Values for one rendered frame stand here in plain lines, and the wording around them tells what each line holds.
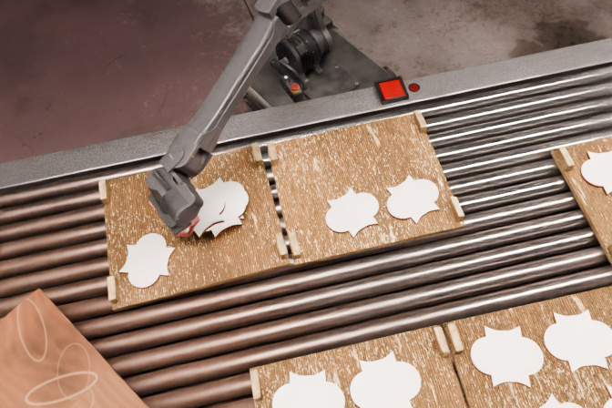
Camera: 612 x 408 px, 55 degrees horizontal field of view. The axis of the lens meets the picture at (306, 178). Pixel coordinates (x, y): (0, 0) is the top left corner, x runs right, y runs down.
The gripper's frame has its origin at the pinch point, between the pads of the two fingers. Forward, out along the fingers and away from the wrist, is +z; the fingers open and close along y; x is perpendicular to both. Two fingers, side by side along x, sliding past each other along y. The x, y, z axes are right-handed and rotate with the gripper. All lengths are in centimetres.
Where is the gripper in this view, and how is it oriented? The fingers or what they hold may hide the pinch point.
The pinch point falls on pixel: (179, 223)
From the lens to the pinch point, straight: 141.6
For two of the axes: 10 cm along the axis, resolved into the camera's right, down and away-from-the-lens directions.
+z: 0.4, 5.4, 8.4
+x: -7.8, 5.4, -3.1
